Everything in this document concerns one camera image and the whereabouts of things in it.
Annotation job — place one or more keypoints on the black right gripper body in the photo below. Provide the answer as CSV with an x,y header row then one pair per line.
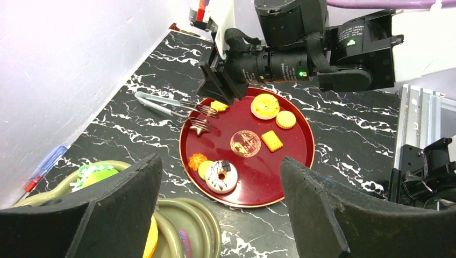
x,y
291,50

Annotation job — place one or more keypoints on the orange flower cookie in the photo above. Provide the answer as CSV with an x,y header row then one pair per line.
x,y
196,160

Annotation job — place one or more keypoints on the small chocolate topped pastry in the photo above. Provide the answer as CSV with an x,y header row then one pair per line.
x,y
221,177

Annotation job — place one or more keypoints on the blue red marker pen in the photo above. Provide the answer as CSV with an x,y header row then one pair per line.
x,y
42,169

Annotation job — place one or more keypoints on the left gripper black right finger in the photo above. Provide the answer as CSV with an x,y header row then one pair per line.
x,y
330,219

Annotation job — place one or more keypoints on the yellow glazed donut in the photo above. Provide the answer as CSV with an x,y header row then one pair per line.
x,y
265,106

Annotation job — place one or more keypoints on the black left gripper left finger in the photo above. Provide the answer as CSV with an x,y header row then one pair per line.
x,y
110,218

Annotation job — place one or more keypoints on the star shaped cookie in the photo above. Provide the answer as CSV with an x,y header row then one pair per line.
x,y
199,126

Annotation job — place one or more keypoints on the green three-tier serving stand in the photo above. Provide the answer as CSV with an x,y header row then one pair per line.
x,y
187,228

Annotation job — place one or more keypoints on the fish shaped yellow cookie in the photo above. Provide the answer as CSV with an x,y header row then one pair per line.
x,y
219,106

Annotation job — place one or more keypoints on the square yellow cracker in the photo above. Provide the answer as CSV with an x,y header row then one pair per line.
x,y
272,141

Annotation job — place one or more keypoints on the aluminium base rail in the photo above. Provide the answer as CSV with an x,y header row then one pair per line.
x,y
425,116

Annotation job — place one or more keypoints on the green macaron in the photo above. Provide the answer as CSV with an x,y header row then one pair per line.
x,y
203,167

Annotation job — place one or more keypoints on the green cube sweet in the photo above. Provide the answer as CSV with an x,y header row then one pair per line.
x,y
91,174

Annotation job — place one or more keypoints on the red round lacquer tray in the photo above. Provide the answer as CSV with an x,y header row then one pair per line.
x,y
259,181

